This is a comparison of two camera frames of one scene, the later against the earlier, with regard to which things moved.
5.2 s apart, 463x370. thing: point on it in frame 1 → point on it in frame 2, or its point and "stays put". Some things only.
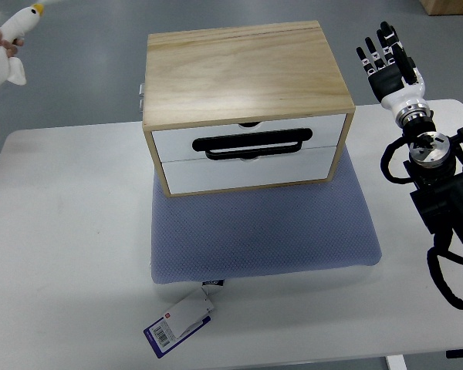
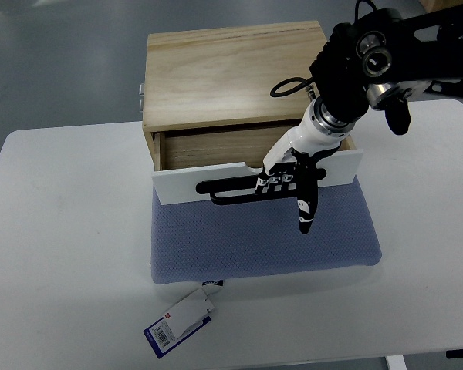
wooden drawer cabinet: (245, 107) stays put
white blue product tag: (180, 323) stays put
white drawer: (176, 144) → (180, 186)
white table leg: (397, 362) stays put
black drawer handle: (252, 146) → (238, 187)
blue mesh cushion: (262, 231) stays put
